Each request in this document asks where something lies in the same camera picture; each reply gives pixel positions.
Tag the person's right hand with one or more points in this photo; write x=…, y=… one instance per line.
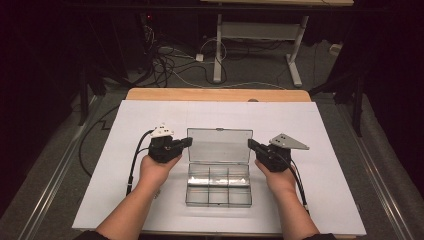
x=281, y=183

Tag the small white floor box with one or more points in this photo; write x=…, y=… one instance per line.
x=335, y=49

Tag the metal floor rail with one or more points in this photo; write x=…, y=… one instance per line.
x=376, y=173
x=53, y=180

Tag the small white power adapter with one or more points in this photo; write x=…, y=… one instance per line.
x=199, y=57

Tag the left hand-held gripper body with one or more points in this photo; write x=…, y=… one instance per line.
x=161, y=150

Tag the clear plastic compartment box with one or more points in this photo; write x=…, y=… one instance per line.
x=218, y=150

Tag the white metal desk frame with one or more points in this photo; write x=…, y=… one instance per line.
x=258, y=30

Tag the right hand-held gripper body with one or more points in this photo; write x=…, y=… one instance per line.
x=276, y=160

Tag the white paper sheet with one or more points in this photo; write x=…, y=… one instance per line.
x=320, y=166

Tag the person's left hand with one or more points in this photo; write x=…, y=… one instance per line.
x=155, y=175

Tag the black stand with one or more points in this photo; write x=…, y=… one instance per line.
x=83, y=100
x=358, y=106

